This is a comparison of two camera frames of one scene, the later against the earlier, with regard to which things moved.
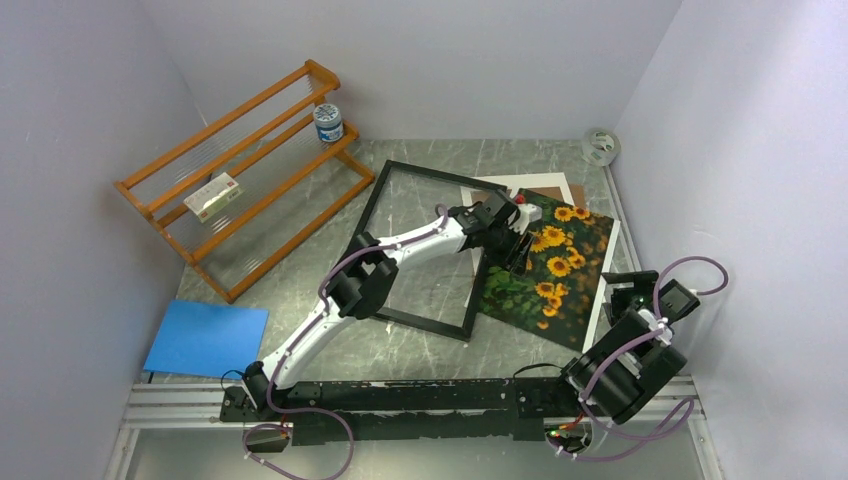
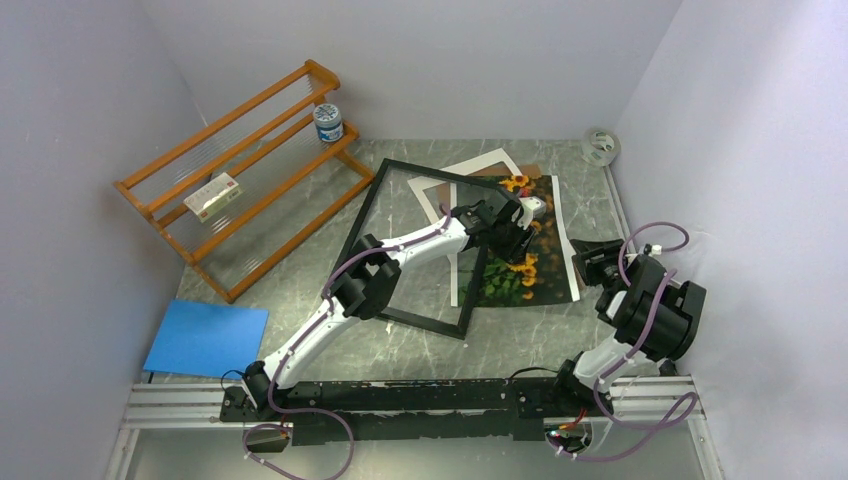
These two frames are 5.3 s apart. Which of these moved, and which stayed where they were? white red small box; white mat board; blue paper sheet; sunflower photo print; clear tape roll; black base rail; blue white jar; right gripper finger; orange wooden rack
Moved: white mat board; right gripper finger; sunflower photo print
Stayed: white red small box; black base rail; orange wooden rack; clear tape roll; blue white jar; blue paper sheet
